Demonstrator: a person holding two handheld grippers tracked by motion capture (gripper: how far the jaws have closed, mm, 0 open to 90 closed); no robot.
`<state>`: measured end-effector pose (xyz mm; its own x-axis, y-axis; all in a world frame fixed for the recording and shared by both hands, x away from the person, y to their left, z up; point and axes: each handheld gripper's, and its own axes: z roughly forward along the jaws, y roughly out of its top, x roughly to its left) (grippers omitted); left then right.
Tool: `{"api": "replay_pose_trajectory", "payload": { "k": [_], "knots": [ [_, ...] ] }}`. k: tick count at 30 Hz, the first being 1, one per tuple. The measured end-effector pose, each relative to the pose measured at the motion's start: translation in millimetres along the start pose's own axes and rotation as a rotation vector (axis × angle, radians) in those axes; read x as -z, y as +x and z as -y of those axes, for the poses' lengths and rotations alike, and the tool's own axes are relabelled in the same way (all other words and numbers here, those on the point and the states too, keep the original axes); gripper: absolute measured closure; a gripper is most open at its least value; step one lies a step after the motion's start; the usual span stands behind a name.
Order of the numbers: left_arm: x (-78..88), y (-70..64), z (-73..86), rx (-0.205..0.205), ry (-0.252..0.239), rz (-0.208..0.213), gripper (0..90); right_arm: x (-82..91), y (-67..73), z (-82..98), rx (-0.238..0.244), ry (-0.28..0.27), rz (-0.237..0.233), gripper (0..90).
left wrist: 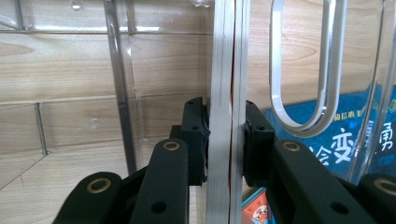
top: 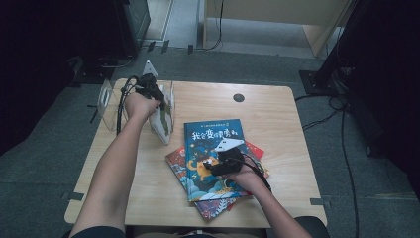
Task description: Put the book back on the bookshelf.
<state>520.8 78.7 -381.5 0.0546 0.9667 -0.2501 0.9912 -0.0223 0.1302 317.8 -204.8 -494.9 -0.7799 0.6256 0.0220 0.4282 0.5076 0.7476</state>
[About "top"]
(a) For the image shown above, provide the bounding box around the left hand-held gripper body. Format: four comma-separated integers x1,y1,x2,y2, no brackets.
133,59,165,102

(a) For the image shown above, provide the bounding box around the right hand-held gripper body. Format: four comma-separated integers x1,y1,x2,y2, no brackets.
213,138,248,177

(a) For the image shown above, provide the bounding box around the dark blue picture book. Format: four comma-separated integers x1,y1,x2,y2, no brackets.
183,118,256,203

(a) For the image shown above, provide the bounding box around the white caterpillar picture book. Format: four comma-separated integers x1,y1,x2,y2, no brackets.
148,83,174,146

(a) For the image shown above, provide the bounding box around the light blue monsters picture book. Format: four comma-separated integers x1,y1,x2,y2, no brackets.
164,146,239,222

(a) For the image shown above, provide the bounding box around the clear acrylic book rack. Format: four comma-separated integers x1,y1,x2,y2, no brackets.
97,78,176,133

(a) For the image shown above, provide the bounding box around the person's left hand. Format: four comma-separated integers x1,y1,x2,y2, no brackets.
124,92,161,123

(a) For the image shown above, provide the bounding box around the person's right hand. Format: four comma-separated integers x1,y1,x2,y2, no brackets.
227,163,269,197

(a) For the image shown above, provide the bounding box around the dark cabinet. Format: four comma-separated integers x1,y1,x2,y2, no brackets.
113,0,152,58

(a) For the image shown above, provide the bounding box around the person's lap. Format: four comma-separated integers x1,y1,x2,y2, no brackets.
133,226,265,238

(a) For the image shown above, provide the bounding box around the grey tape strip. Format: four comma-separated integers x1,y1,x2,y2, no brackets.
61,191,85,202
309,197,332,208

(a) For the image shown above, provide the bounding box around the black chair armrest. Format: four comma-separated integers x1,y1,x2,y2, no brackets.
294,216,331,238

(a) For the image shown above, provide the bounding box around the black metal stand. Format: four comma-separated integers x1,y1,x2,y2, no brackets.
298,0,365,97

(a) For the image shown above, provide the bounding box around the light wooden cabinet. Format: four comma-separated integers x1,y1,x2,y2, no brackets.
202,0,360,59

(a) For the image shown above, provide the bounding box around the black hanging cable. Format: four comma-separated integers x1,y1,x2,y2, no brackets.
201,0,225,52

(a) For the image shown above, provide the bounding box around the long black floor cable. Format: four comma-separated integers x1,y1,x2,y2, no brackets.
340,107,361,238

